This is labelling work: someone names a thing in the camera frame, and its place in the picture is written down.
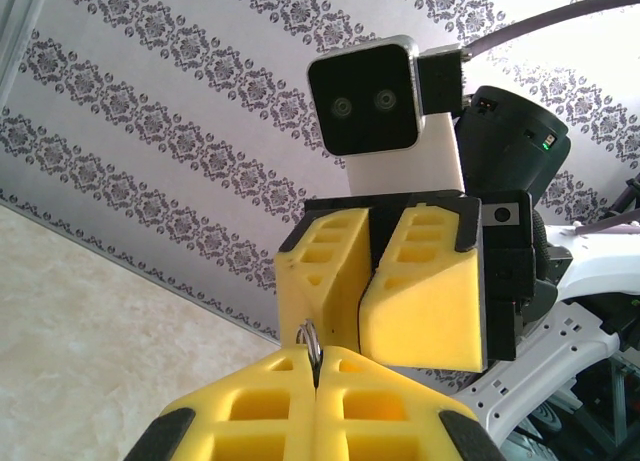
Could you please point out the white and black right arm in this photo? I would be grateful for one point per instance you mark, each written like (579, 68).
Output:
(575, 341)

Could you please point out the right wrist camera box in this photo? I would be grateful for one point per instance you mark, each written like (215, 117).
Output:
(365, 101)

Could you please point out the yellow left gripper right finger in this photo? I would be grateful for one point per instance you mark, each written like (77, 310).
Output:
(380, 421)

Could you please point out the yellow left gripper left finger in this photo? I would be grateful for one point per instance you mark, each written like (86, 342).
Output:
(260, 421)

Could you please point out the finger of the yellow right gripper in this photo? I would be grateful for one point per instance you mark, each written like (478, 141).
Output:
(330, 281)
(430, 311)

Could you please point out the metal key holder with rings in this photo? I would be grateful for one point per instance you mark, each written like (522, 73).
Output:
(316, 356)

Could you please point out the aluminium corner post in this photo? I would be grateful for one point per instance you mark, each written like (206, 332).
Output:
(17, 31)

